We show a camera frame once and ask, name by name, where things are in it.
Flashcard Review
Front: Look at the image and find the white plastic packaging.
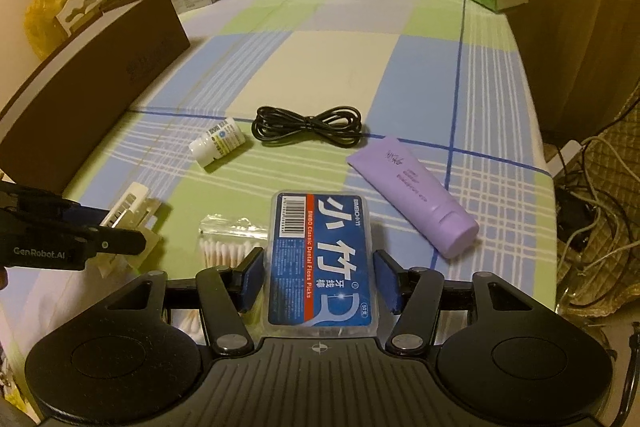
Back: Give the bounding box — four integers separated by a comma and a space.
97, 181, 161, 275

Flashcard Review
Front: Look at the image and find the yellow plastic bag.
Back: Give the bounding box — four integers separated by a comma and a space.
25, 0, 81, 58

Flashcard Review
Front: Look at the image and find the clear floss pick box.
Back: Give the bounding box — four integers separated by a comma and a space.
263, 191, 377, 339

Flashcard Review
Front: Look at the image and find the purple tube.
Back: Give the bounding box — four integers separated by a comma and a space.
347, 136, 480, 258

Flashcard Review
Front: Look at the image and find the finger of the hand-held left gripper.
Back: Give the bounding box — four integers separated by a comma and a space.
75, 227, 148, 259
0, 181, 108, 230

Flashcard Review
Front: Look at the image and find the white pill bottle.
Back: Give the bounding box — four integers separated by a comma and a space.
189, 118, 245, 172

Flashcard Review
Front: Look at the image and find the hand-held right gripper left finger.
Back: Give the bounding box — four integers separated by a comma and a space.
95, 248, 264, 356

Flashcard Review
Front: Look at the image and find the brown cardboard storage box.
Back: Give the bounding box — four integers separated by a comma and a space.
0, 0, 191, 194

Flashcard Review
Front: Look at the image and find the white carton handle flap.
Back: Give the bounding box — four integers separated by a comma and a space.
55, 0, 103, 40

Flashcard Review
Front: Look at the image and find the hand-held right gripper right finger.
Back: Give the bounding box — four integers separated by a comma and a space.
372, 249, 546, 353

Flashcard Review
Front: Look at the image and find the cotton swab bag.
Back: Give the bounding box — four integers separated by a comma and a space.
170, 213, 271, 333

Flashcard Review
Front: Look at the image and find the white power adapter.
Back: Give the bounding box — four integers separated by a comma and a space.
546, 139, 583, 178

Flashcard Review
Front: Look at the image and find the white cable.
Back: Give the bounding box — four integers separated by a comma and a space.
565, 134, 640, 258

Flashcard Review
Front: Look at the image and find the wooden door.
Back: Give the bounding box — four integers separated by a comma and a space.
505, 0, 640, 142

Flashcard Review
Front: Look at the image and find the black charger cable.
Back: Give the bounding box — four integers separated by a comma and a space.
552, 147, 640, 253

